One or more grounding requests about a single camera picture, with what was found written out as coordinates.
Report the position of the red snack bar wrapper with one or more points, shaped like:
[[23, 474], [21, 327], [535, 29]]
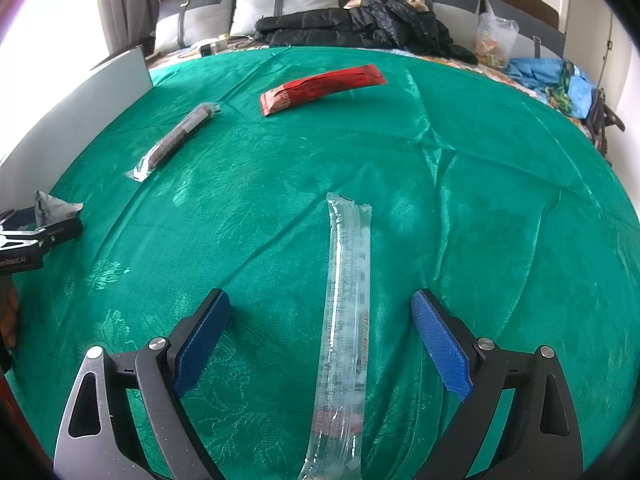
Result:
[[309, 89]]

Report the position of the green satin cloth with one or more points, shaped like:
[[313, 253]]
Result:
[[492, 200]]

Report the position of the dark sausage stick packet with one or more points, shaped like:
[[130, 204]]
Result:
[[164, 147]]

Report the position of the clear plastic bag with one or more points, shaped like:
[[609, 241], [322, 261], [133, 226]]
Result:
[[494, 40]]

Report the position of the white triangular snack pouch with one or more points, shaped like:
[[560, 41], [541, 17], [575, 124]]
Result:
[[50, 209]]

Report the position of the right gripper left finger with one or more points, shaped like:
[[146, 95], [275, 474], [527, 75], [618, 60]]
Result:
[[97, 438]]

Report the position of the grey cushion far right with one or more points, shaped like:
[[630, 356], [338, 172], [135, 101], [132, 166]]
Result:
[[536, 39]]

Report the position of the grey cushion far left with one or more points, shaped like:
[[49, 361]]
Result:
[[182, 23]]

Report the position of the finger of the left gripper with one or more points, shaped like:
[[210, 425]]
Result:
[[44, 238], [18, 220]]

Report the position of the clear long stick packet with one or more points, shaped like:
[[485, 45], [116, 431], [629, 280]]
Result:
[[335, 440]]

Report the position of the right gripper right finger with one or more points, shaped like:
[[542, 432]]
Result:
[[540, 439]]

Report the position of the black puffer jacket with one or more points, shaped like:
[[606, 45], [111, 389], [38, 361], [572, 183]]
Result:
[[374, 24]]

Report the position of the blue clothes pile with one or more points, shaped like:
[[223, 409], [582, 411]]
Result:
[[556, 81]]

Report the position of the person left hand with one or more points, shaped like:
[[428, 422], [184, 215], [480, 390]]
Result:
[[8, 311]]

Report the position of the white cardboard box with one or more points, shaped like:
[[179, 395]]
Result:
[[52, 144]]

